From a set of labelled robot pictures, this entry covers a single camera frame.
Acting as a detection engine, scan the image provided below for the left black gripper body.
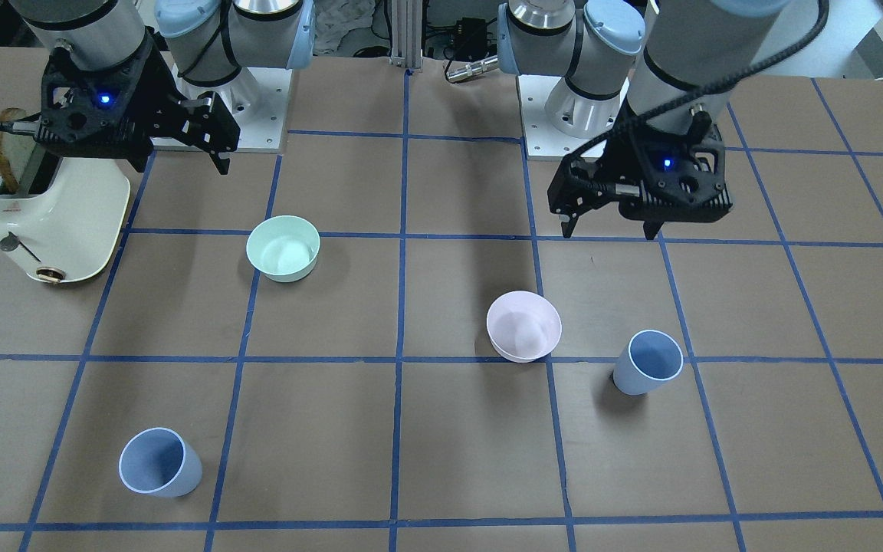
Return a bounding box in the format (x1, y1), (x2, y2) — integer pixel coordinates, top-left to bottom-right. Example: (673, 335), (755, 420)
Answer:
(602, 108), (734, 225)

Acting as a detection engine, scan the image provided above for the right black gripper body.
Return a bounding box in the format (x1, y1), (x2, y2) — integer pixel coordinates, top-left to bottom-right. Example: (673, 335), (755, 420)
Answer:
(34, 36), (197, 172)

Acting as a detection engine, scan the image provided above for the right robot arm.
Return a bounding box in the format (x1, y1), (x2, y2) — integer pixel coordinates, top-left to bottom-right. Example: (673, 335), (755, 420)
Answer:
(0, 1), (315, 175)

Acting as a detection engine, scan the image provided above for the blue cup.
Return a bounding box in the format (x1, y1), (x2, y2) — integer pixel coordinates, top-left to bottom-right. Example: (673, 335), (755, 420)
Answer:
(612, 329), (684, 396)
(118, 427), (202, 498)

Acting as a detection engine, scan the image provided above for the cream white toaster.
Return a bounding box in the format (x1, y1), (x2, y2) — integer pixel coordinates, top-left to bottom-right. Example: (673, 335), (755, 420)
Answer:
(0, 157), (132, 284)

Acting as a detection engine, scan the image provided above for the pink bowl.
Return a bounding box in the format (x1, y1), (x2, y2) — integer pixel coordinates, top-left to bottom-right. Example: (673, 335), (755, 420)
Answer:
(486, 291), (562, 363)

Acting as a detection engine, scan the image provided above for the bread slice in toaster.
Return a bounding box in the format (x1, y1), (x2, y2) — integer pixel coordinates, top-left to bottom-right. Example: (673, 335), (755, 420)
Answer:
(0, 130), (35, 193)

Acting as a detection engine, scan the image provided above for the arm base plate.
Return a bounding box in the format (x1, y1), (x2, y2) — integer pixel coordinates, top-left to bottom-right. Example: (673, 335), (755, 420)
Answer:
(517, 74), (629, 161)
(152, 66), (292, 153)

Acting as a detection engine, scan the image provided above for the green bowl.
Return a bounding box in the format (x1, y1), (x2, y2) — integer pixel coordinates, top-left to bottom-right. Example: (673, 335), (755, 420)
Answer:
(245, 215), (321, 283)

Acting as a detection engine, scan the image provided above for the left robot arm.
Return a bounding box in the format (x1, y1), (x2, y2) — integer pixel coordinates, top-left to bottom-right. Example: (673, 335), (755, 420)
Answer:
(497, 1), (786, 240)

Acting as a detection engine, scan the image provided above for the aluminium frame post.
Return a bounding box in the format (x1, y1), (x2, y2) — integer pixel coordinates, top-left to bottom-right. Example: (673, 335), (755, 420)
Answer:
(385, 1), (424, 73)

